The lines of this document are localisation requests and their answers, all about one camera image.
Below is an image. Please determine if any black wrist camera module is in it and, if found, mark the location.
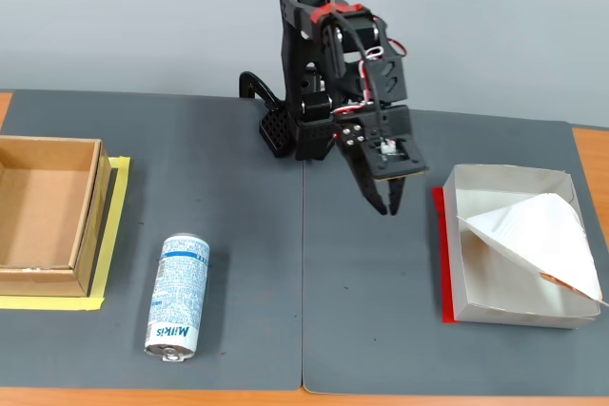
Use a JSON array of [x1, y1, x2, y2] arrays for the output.
[[365, 134, 429, 184]]

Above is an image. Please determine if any dark gray table mat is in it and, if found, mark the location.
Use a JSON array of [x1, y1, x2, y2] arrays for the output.
[[0, 88, 305, 391], [302, 100, 609, 397]]

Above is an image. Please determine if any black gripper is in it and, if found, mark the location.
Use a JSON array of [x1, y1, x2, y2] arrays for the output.
[[332, 104, 415, 218]]

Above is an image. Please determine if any red tape on arm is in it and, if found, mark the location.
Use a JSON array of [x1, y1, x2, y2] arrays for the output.
[[308, 2, 370, 23]]

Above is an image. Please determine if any yellow masking tape outline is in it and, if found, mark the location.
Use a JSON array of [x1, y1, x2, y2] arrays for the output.
[[0, 154, 132, 312]]

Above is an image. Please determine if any black camera cable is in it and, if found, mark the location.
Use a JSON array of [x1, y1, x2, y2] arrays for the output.
[[327, 13, 389, 150]]

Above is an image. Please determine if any gray paper box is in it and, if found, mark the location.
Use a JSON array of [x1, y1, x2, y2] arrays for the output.
[[442, 163, 601, 330]]

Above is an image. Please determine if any red tape strip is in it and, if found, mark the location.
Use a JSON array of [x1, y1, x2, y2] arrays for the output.
[[431, 185, 461, 325]]

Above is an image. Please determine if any white blue Milkis can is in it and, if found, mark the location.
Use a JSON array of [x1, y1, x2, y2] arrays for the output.
[[144, 233, 211, 363]]

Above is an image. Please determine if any black table clamp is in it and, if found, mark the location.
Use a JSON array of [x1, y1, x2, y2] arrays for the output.
[[238, 71, 292, 160]]

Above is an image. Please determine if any brown cardboard box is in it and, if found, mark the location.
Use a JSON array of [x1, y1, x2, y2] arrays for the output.
[[0, 135, 113, 298]]

